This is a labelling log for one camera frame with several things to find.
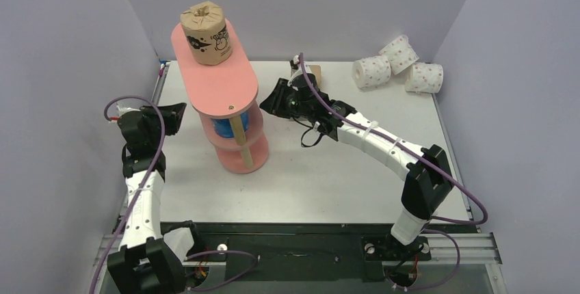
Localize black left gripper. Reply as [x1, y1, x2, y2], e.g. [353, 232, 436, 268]
[140, 103, 187, 148]

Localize blue roll sideways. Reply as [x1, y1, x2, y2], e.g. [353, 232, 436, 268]
[211, 111, 250, 139]

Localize brown paper roll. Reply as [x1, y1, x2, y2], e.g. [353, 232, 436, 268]
[180, 1, 233, 66]

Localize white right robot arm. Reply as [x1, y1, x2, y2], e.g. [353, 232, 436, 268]
[259, 74, 453, 258]

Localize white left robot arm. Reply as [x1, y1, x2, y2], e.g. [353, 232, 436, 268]
[107, 103, 187, 293]

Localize pink three-tier shelf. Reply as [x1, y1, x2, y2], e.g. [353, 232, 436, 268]
[171, 21, 269, 174]

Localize brown wrapped roll rear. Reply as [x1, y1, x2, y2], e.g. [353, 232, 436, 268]
[308, 64, 322, 87]

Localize white dotted roll left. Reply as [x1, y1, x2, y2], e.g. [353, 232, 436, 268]
[352, 55, 392, 90]

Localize white dotted roll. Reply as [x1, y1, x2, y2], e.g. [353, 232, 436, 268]
[352, 55, 392, 90]
[404, 62, 444, 94]
[379, 34, 419, 75]

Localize white dotted roll top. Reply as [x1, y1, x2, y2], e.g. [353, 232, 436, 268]
[379, 34, 419, 75]

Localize white dotted roll right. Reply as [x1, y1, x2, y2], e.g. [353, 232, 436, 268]
[404, 62, 444, 94]

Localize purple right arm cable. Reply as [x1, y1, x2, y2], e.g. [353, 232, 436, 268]
[296, 53, 489, 293]

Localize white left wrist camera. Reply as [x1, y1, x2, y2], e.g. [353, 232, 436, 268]
[112, 103, 139, 122]

